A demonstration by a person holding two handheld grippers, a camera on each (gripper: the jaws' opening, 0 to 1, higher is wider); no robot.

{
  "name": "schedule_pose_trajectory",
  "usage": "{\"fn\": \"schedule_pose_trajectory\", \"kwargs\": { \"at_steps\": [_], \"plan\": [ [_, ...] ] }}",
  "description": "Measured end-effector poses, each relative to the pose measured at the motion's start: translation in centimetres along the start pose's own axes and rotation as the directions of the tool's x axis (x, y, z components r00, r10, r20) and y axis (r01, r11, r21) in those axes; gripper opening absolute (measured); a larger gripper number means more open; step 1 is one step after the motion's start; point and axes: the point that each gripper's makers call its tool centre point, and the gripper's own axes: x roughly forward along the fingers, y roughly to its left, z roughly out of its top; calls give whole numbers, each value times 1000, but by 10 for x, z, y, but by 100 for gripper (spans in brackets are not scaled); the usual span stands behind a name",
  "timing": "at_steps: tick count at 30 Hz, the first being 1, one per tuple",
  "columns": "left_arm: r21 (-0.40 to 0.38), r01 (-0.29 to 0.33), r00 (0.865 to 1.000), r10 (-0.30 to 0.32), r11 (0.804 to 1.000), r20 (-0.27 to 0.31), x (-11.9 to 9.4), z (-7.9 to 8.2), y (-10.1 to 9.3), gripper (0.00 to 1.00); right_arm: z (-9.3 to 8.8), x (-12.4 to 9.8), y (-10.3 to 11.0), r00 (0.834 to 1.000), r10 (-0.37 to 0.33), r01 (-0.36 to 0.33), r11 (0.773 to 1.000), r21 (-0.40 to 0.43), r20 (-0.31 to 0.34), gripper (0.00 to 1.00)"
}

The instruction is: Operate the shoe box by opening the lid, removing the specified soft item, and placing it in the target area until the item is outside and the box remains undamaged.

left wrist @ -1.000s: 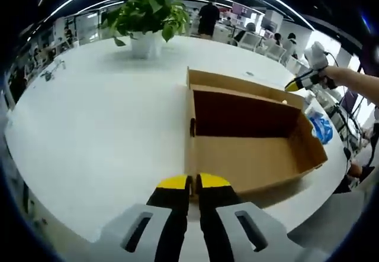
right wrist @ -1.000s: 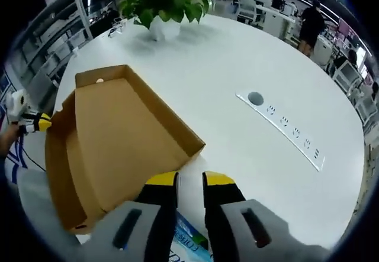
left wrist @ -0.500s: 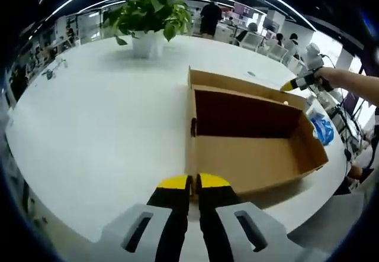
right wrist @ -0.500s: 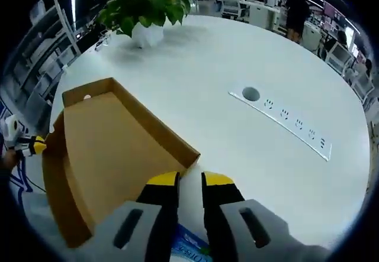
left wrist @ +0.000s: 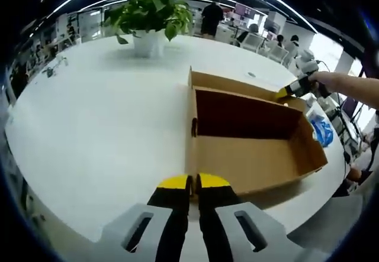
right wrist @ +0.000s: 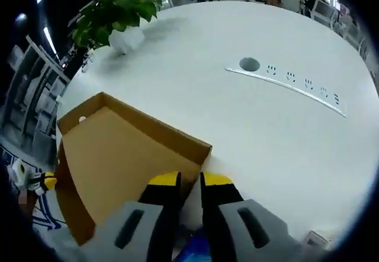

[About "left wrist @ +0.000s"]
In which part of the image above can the small dark wiry object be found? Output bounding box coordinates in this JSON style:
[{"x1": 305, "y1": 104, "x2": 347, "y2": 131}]
[{"x1": 41, "y1": 56, "x2": 69, "y2": 78}]

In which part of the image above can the person's right hand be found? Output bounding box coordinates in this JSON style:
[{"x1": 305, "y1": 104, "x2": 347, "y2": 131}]
[{"x1": 308, "y1": 71, "x2": 335, "y2": 87}]

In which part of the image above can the blue wet wipes soft item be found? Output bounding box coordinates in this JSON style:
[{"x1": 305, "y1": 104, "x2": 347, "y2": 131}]
[{"x1": 309, "y1": 112, "x2": 335, "y2": 148}]

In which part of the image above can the green potted plant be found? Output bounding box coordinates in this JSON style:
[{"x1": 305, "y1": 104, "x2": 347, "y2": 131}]
[{"x1": 104, "y1": 0, "x2": 194, "y2": 58}]

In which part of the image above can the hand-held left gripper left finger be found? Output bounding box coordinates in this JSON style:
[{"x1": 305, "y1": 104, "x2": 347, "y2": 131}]
[{"x1": 101, "y1": 173, "x2": 194, "y2": 262}]

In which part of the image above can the brown cardboard shoe box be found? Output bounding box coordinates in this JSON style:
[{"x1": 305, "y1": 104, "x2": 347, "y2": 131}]
[{"x1": 185, "y1": 66, "x2": 329, "y2": 201}]

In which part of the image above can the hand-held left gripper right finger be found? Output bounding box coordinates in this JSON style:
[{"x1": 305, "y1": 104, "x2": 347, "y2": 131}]
[{"x1": 197, "y1": 172, "x2": 293, "y2": 262}]

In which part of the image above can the wall display screen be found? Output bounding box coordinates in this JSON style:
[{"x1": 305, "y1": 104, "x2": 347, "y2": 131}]
[{"x1": 235, "y1": 3, "x2": 258, "y2": 16}]

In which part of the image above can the white office chair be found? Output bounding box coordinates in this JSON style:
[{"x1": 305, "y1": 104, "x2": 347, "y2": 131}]
[
  {"x1": 268, "y1": 44, "x2": 290, "y2": 64},
  {"x1": 241, "y1": 33, "x2": 263, "y2": 51}
]

